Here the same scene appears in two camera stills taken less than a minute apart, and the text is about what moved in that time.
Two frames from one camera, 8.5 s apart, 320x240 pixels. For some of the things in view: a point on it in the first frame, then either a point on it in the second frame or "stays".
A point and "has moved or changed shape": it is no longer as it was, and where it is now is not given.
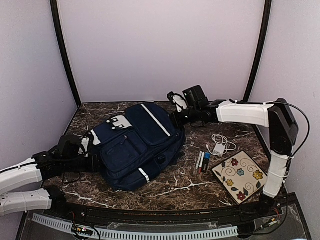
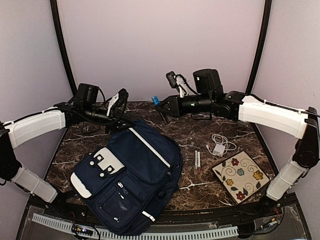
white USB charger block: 219,150 stays
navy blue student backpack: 133,148 has moved or changed shape
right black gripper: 177,121 to 175,108
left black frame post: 63,50 stays
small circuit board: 83,231 stays
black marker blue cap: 207,156 to 156,100
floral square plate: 240,175 stays
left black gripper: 94,161 to 114,122
